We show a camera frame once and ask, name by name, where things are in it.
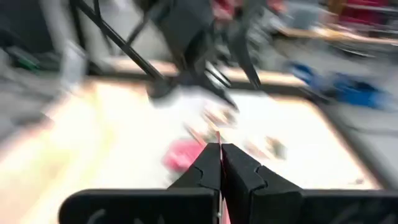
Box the red tea packet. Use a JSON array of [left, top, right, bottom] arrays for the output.
[[215, 130, 233, 224], [162, 138, 208, 174]]

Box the tan tea packet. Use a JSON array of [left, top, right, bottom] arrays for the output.
[[262, 138, 289, 160]]

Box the blue plastic bin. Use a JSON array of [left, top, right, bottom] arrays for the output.
[[334, 73, 392, 108]]

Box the black aluminium table frame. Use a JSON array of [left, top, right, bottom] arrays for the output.
[[0, 0, 398, 194]]

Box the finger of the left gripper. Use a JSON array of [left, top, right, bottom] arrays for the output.
[[231, 27, 262, 90], [186, 73, 239, 111]]

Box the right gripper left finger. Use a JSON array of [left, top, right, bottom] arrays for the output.
[[58, 142, 223, 224]]

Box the grey woven placemat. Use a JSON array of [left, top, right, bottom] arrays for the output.
[[149, 90, 343, 190]]

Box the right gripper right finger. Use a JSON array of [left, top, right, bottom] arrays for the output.
[[221, 142, 398, 224]]

